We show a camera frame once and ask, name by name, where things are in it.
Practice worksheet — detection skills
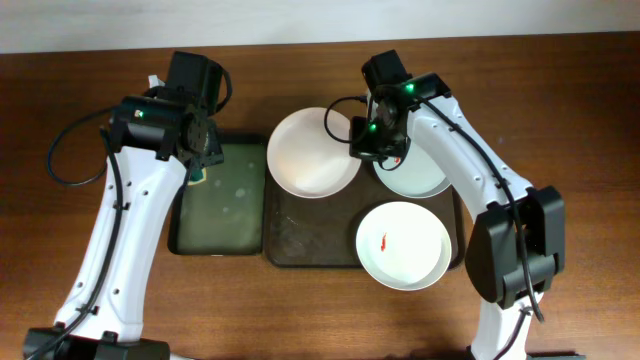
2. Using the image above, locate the yellow green sponge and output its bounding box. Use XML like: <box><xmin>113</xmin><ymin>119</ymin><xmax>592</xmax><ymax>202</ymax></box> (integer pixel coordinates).
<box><xmin>188</xmin><ymin>168</ymin><xmax>206</xmax><ymax>186</ymax></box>

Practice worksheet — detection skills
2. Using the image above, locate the pink plate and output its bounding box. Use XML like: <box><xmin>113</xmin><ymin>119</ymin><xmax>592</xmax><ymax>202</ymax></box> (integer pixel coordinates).
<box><xmin>267</xmin><ymin>107</ymin><xmax>361</xmax><ymax>199</ymax></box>

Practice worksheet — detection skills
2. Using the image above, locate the cream white plate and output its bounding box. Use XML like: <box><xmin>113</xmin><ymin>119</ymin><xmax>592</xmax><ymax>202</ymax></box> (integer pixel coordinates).
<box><xmin>355</xmin><ymin>201</ymin><xmax>452</xmax><ymax>291</ymax></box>

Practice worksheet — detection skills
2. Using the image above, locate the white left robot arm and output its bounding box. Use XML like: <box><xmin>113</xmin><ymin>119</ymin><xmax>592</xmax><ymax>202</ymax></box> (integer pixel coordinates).
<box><xmin>22</xmin><ymin>51</ymin><xmax>232</xmax><ymax>359</ymax></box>

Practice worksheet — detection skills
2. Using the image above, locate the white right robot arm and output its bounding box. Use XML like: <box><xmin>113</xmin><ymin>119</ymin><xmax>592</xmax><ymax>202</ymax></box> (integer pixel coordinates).
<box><xmin>350</xmin><ymin>50</ymin><xmax>566</xmax><ymax>359</ymax></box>

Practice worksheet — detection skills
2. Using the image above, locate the black tray with water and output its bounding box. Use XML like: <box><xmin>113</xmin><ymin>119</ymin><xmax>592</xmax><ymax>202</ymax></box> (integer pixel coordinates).
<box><xmin>168</xmin><ymin>133</ymin><xmax>267</xmax><ymax>256</ymax></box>

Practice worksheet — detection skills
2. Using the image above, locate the dark brown serving tray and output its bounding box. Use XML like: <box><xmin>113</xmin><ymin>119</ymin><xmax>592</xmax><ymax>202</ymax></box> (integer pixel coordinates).
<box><xmin>264</xmin><ymin>163</ymin><xmax>466</xmax><ymax>269</ymax></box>

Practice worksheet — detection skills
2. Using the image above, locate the grey plate with red stain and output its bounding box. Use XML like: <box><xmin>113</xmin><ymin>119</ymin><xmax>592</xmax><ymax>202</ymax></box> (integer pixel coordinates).
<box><xmin>373</xmin><ymin>144</ymin><xmax>451</xmax><ymax>199</ymax></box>

